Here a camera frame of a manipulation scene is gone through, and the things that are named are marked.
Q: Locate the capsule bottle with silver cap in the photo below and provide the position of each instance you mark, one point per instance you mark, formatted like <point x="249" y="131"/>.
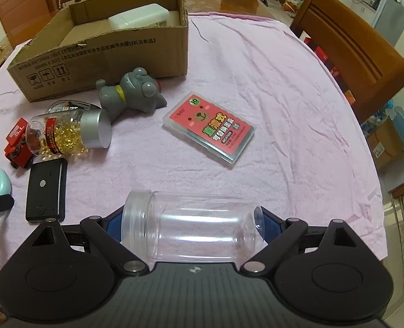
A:
<point x="65" y="133"/>

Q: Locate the black rectangular device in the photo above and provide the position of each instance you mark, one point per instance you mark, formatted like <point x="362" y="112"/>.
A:
<point x="46" y="191"/>

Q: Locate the cardboard box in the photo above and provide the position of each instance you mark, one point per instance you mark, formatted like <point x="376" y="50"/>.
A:
<point x="103" y="58"/>

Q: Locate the light blue plastic stand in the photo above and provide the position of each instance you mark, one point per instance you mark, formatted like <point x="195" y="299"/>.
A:
<point x="401" y="129"/>

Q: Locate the grey refrigerator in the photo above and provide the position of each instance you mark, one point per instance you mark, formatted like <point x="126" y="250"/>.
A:
<point x="389" y="17"/>

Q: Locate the pink towel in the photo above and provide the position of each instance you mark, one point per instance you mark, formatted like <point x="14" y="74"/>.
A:
<point x="256" y="109"/>

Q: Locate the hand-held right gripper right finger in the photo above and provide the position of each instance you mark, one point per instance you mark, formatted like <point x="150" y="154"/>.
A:
<point x="273" y="227"/>

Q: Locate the red printed box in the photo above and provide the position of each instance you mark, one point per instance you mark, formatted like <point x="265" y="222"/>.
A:
<point x="335" y="71"/>

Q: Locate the brown carton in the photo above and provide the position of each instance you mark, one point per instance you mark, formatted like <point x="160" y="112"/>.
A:
<point x="386" y="143"/>

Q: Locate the red toy truck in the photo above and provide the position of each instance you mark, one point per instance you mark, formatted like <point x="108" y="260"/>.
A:
<point x="17" y="143"/>

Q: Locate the wooden door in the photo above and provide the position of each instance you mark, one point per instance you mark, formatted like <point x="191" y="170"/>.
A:
<point x="17" y="0"/>

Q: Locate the pink label card case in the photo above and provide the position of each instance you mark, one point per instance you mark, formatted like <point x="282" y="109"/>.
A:
<point x="212" y="129"/>

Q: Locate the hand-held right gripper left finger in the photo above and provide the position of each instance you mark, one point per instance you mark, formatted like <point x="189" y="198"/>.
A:
<point x="114" y="226"/>

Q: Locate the clear plastic jar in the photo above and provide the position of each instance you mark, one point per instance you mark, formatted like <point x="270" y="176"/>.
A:
<point x="195" y="225"/>

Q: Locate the white plastic box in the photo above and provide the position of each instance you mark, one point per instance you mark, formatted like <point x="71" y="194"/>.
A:
<point x="137" y="17"/>

